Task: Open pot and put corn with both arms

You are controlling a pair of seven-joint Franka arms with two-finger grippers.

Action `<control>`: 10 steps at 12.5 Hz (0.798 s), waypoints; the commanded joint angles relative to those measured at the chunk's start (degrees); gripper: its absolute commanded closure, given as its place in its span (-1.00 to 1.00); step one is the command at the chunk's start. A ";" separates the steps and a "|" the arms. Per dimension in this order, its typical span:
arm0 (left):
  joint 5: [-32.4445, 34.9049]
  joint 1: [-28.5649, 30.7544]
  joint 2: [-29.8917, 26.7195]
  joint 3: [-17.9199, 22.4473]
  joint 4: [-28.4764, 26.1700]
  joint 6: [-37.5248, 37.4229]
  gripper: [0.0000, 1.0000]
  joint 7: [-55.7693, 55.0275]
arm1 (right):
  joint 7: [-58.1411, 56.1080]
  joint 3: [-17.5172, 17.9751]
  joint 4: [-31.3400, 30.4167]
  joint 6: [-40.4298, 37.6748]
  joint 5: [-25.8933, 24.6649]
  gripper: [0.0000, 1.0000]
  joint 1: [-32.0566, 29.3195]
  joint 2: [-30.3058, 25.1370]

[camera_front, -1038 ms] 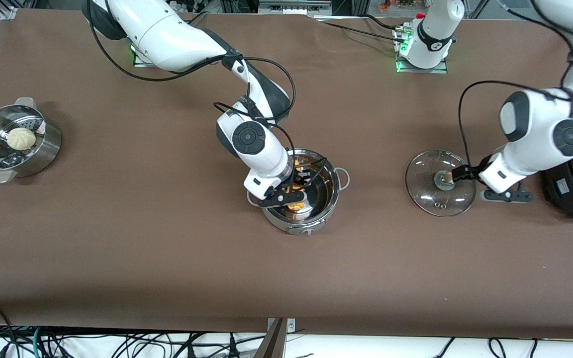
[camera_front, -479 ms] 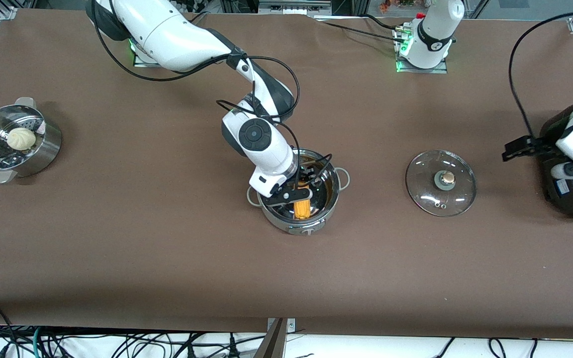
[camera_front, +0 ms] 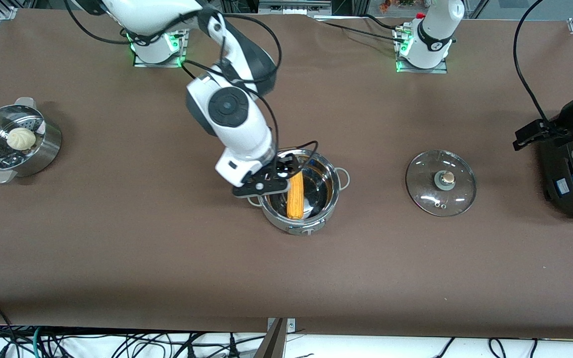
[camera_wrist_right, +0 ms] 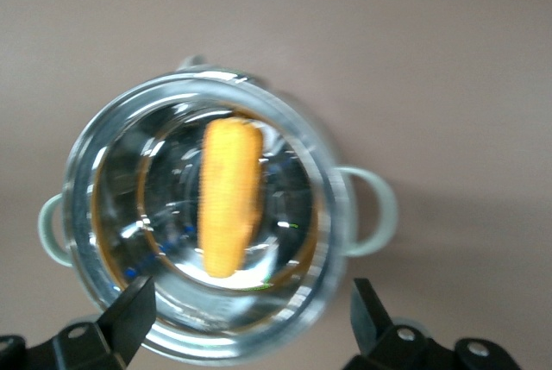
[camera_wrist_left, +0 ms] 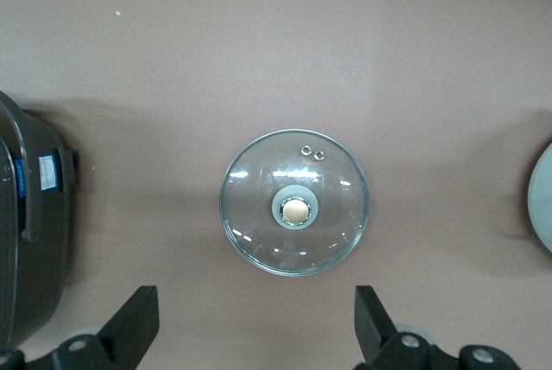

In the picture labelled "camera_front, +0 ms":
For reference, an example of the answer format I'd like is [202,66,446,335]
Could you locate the yellow corn cob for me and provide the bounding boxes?
[286,172,305,220]

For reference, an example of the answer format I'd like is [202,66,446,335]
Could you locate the glass pot lid with knob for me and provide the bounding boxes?
[405,150,477,217]

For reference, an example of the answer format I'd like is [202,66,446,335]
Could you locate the stainless steel steamer pot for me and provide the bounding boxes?
[0,97,62,183]

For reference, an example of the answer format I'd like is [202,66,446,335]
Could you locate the black rice cooker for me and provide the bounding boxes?
[540,92,573,220]

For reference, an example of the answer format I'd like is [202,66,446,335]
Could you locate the brown table cover sheet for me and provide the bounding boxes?
[0,7,573,340]

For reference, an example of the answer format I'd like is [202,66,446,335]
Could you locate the grey metal box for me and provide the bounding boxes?
[258,0,333,15]

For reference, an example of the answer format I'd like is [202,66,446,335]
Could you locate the white steamed bun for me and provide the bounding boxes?
[7,127,37,151]

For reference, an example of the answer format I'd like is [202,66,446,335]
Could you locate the steel pot pale green handles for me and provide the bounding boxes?
[247,148,351,236]

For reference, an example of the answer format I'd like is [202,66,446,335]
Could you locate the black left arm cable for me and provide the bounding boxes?
[513,0,551,125]

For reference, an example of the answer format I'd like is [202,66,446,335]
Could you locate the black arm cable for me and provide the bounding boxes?
[513,0,551,125]
[63,0,319,170]

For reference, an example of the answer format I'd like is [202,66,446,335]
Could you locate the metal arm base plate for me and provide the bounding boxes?
[133,30,188,68]
[395,25,449,74]

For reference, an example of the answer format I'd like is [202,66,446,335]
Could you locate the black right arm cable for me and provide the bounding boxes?
[63,0,319,170]

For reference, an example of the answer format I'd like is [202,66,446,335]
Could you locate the small metal bracket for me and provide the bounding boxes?
[267,317,296,333]

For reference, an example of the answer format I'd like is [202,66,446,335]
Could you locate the dark camera stand post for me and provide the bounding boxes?
[254,318,287,358]

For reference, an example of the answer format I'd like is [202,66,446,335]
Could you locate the long black table cable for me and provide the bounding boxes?
[314,19,409,45]

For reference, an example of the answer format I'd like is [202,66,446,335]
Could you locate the short black table cable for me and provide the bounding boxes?
[364,12,406,31]

